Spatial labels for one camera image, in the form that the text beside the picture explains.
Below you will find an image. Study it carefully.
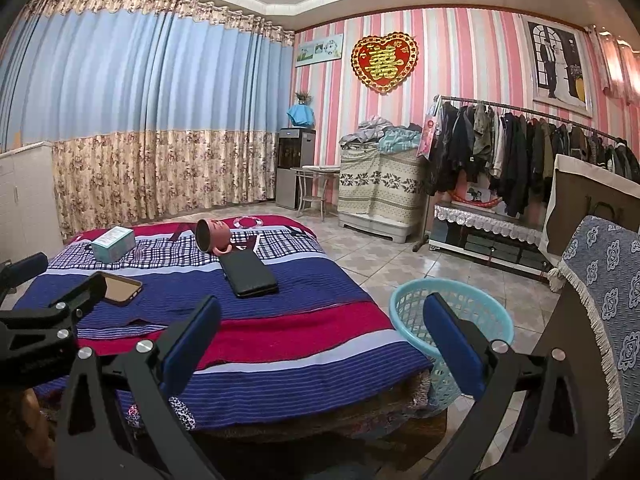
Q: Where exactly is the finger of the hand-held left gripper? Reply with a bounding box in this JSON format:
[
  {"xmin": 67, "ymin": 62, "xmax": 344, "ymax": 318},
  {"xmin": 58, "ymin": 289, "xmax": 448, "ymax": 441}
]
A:
[
  {"xmin": 0, "ymin": 252, "xmax": 51, "ymax": 302},
  {"xmin": 47, "ymin": 272, "xmax": 109, "ymax": 322}
]

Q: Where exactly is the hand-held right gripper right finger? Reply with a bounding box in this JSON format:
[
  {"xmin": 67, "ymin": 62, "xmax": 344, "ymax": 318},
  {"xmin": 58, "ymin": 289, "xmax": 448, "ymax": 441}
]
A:
[{"xmin": 422, "ymin": 291, "xmax": 591, "ymax": 480}]

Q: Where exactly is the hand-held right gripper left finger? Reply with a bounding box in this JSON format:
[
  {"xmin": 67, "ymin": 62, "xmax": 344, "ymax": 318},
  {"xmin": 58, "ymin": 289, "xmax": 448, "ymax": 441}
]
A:
[{"xmin": 52, "ymin": 294, "xmax": 223, "ymax": 480}]

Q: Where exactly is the light blue laundry basket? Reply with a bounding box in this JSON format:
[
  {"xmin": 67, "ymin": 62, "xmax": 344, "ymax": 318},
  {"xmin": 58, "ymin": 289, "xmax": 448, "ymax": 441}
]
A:
[{"xmin": 390, "ymin": 280, "xmax": 516, "ymax": 412}]

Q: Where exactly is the brown phone case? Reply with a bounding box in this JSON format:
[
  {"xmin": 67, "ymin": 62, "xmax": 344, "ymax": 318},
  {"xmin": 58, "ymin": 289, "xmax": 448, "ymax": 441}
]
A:
[{"xmin": 92, "ymin": 271, "xmax": 144, "ymax": 307}]

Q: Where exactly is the teal cardboard box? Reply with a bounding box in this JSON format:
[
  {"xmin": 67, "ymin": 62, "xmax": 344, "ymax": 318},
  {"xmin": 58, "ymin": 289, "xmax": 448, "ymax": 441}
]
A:
[{"xmin": 91, "ymin": 226, "xmax": 136, "ymax": 265}]

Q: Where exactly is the white cabinet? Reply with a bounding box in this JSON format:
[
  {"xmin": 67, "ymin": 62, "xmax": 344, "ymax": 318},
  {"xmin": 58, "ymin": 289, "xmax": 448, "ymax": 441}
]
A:
[{"xmin": 0, "ymin": 141, "xmax": 64, "ymax": 264}]

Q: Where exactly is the pink mug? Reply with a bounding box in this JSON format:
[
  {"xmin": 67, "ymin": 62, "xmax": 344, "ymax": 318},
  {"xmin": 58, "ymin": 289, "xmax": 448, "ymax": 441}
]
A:
[{"xmin": 195, "ymin": 217, "xmax": 234, "ymax": 256}]

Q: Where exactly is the low cabinet with lace cloth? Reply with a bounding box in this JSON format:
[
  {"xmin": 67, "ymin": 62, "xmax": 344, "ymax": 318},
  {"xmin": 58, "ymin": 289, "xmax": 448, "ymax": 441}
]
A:
[{"xmin": 427, "ymin": 202, "xmax": 557, "ymax": 282}]

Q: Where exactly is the striped bed blanket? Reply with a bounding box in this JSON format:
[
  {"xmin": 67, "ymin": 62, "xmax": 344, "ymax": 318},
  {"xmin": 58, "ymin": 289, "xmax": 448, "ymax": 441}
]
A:
[{"xmin": 12, "ymin": 214, "xmax": 434, "ymax": 432}]

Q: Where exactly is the blue patterned fringed cloth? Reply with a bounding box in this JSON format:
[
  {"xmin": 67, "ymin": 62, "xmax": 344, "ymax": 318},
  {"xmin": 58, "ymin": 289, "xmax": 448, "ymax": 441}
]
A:
[{"xmin": 549, "ymin": 215, "xmax": 640, "ymax": 442}]

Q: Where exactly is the cabinet under patterned cloth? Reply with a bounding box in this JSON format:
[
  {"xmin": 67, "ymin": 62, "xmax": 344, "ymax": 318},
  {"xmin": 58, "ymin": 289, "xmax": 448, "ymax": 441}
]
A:
[{"xmin": 337, "ymin": 142, "xmax": 432, "ymax": 245}]

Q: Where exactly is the cream covered board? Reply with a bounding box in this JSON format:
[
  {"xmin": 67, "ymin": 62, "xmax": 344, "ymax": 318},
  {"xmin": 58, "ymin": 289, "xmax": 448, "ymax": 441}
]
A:
[{"xmin": 542, "ymin": 152, "xmax": 640, "ymax": 272}]

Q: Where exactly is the grey water dispenser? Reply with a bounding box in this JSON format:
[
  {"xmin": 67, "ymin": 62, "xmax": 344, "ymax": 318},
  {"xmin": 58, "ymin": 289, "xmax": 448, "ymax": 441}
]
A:
[{"xmin": 275, "ymin": 127, "xmax": 317, "ymax": 210}]

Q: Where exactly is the row of hanging clothes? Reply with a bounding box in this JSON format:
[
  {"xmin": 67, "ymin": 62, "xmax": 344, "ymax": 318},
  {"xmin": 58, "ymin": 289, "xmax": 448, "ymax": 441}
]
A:
[{"xmin": 425, "ymin": 100, "xmax": 640, "ymax": 219}]

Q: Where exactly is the blue and floral curtain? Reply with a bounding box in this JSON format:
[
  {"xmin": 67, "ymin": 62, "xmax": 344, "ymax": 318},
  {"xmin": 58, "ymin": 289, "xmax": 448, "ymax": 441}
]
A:
[{"xmin": 0, "ymin": 0, "xmax": 297, "ymax": 239}]

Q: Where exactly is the small white stool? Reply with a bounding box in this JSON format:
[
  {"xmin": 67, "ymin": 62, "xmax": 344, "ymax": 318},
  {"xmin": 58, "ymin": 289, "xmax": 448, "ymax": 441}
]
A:
[{"xmin": 290, "ymin": 164, "xmax": 341, "ymax": 220}]

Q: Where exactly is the pink floral hanging bag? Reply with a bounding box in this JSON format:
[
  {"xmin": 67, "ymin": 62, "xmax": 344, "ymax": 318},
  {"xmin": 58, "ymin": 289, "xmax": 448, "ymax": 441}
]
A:
[{"xmin": 417, "ymin": 100, "xmax": 444, "ymax": 159}]

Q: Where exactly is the pile of clothes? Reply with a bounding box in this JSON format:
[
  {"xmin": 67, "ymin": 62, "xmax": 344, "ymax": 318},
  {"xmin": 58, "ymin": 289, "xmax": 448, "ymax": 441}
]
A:
[{"xmin": 340, "ymin": 116, "xmax": 424, "ymax": 154}]

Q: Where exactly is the metal clothes rack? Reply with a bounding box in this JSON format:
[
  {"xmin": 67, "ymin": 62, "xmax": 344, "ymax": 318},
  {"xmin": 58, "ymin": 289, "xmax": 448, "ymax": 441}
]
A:
[{"xmin": 412, "ymin": 94, "xmax": 640, "ymax": 254}]

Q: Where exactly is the blue covered plant vase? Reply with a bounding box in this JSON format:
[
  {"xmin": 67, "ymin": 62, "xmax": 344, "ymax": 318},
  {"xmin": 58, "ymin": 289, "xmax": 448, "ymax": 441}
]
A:
[{"xmin": 287, "ymin": 91, "xmax": 317, "ymax": 129}]

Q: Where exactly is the pink curtain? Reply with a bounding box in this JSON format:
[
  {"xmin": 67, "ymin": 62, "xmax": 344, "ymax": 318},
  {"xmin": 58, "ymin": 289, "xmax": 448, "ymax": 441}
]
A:
[{"xmin": 591, "ymin": 25, "xmax": 640, "ymax": 107}]

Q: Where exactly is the red heart wall decoration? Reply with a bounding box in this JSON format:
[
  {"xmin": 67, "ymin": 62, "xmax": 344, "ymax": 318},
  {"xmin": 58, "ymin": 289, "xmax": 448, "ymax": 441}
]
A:
[{"xmin": 350, "ymin": 32, "xmax": 420, "ymax": 95}]

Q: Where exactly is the wedding wall poster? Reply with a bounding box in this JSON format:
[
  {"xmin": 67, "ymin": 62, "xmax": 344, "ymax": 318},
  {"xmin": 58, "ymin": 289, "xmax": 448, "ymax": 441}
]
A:
[{"xmin": 521, "ymin": 15, "xmax": 594, "ymax": 119}]

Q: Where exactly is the wall calendar picture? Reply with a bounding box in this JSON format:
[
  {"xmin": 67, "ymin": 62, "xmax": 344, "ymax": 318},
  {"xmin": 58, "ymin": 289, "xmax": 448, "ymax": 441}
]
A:
[{"xmin": 295, "ymin": 34, "xmax": 345, "ymax": 68}]

